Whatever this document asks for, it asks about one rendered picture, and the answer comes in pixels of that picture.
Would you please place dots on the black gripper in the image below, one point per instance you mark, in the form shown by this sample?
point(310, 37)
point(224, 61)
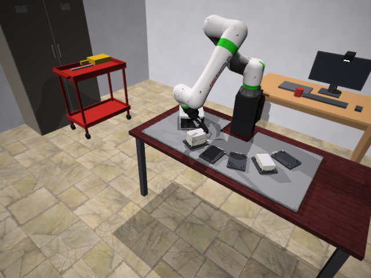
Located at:
point(197, 121)

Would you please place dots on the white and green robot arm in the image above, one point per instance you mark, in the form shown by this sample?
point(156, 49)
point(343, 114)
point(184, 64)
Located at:
point(228, 36)

